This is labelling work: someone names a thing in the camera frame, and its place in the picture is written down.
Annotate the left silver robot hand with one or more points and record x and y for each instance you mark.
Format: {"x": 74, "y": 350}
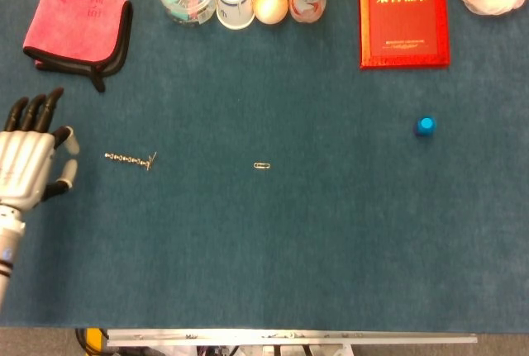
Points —
{"x": 25, "y": 162}

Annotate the pink folded cloth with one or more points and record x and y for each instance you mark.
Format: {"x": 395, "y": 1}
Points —
{"x": 74, "y": 29}

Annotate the white paper cup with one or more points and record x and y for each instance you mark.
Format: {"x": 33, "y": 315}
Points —
{"x": 234, "y": 1}

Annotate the golden egg-shaped ball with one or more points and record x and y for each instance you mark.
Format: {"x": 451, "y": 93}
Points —
{"x": 270, "y": 5}

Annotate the small blue bottle cap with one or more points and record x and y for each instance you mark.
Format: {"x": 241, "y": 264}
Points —
{"x": 425, "y": 126}

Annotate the red certificate folder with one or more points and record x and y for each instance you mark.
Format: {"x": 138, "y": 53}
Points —
{"x": 404, "y": 17}

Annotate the aluminium rail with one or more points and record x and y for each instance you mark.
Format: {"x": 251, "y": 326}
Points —
{"x": 289, "y": 336}

